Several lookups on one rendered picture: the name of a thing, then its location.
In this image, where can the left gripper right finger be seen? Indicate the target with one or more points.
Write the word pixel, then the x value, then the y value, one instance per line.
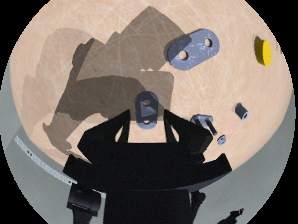
pixel 197 137

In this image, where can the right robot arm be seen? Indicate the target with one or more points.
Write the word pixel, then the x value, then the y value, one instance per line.
pixel 200 197

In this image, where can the yellow short cylinder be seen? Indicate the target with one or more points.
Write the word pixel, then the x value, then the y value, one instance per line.
pixel 263 52

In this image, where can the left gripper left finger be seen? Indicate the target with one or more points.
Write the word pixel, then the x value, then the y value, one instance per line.
pixel 108 130

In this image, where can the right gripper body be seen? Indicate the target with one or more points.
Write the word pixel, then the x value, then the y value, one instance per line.
pixel 236 212

